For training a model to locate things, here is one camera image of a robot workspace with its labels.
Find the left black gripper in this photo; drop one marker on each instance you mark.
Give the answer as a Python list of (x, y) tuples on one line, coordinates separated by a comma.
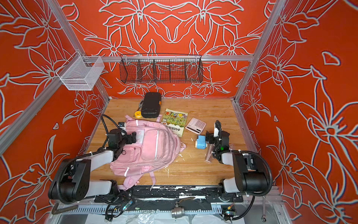
[(128, 138)]

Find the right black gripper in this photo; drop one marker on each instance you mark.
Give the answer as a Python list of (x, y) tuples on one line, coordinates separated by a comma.
[(210, 137)]

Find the pink student backpack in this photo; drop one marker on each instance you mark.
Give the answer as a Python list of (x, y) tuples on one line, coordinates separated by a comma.
[(156, 148)]

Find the colourful picture book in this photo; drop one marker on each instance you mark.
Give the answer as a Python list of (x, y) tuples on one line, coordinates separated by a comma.
[(175, 121)]

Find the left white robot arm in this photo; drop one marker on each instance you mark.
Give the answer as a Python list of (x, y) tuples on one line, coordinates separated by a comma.
[(72, 181)]

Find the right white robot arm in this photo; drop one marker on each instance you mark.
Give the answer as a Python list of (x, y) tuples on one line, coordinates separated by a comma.
[(252, 174)]

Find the blue pencil sharpener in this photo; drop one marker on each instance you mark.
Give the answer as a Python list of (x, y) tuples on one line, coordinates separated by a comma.
[(201, 143)]

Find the yellow tape roll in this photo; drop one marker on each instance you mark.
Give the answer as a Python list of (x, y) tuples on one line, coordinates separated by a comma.
[(138, 114)]

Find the black pencil case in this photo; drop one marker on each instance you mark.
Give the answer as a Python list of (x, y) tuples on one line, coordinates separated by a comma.
[(151, 105)]

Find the metal ball valve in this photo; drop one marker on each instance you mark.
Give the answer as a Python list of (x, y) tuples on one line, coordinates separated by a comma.
[(178, 211)]

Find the silver wrench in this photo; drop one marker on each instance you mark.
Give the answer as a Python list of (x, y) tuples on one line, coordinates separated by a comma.
[(264, 220)]

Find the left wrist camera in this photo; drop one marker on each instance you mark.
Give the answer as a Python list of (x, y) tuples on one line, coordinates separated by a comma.
[(121, 125)]

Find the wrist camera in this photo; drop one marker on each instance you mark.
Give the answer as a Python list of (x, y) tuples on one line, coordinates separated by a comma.
[(217, 129), (121, 125)]

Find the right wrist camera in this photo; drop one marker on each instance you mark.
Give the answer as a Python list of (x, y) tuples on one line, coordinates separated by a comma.
[(217, 129)]

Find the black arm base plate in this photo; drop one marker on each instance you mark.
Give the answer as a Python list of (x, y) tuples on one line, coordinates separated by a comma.
[(206, 193)]

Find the white cable duct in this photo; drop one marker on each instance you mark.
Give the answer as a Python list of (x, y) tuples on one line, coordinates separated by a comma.
[(100, 210)]

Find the white wire wall basket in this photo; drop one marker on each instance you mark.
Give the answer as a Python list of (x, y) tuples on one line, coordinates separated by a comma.
[(81, 73)]

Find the black wire wall basket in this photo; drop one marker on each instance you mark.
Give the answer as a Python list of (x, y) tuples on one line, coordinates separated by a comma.
[(166, 69)]

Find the rusty metal bracket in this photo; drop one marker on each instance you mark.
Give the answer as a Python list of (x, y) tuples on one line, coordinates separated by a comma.
[(56, 210)]

